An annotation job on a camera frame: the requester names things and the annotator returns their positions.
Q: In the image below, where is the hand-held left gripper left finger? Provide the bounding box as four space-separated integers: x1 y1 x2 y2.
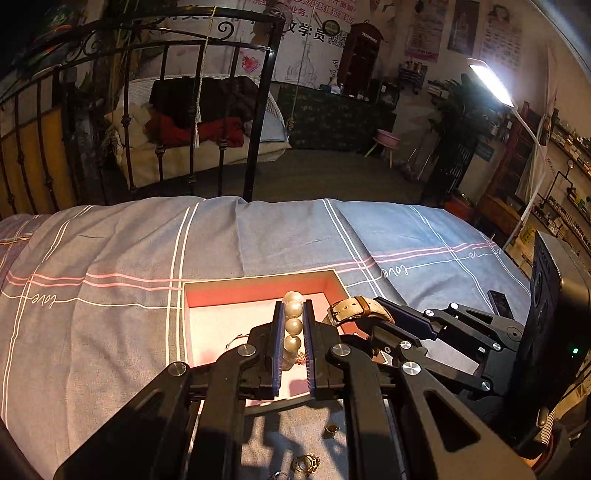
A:
53 300 286 480

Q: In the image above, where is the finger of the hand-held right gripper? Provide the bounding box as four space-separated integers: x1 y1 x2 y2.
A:
374 296 525 352
368 322 505 398

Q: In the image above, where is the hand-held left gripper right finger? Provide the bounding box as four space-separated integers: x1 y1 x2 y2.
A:
302 299 537 480

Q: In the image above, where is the pearl bracelet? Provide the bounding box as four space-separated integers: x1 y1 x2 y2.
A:
283 291 305 372

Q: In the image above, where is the brown leather strap wristwatch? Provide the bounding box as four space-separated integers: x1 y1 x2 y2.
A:
327 296 397 329

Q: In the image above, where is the grey box with pink inside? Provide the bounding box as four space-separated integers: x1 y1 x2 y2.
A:
182 270 398 408

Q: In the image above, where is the gold chain bracelet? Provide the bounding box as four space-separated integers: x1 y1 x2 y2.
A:
291 455 321 474

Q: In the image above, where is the red wooden shelf unit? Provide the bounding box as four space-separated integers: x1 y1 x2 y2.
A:
485 111 536 204

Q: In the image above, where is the pink stool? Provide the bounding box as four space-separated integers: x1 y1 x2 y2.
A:
365 129 402 168

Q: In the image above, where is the grey plaid bedsheet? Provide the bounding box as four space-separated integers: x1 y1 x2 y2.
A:
0 196 532 480

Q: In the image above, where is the potted green tree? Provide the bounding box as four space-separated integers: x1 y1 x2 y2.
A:
427 74 490 195

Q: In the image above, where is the green patterned counter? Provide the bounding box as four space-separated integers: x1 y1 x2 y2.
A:
277 83 398 151

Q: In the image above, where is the white wicker swing chair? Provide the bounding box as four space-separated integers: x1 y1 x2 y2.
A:
104 74 293 185

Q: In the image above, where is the white floor lamp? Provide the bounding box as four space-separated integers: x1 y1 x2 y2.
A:
466 58 550 252

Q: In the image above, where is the pile of dark red clothes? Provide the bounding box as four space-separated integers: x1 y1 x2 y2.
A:
145 76 259 148

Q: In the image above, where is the red telephone booth cabinet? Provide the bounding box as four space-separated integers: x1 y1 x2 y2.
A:
342 22 385 95

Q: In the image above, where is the wall shelf of small bottles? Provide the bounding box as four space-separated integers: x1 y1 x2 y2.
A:
549 111 591 245

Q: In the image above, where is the black metal bed frame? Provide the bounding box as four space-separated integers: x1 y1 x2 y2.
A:
0 9 286 217

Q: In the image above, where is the small black wall shelf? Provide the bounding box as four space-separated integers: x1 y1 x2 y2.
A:
399 60 428 90

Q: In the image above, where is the wall poster with face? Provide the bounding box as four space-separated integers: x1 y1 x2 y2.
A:
480 4 522 70

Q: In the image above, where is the white tasselled rope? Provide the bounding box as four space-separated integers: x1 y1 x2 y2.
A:
193 7 218 149

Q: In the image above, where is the pink framed wall poster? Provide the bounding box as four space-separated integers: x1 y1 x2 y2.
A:
405 0 441 63

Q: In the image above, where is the dark narrow wall poster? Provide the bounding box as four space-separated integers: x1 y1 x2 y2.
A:
447 0 481 54

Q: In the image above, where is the large printed wall banner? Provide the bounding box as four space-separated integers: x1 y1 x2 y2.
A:
175 0 356 88

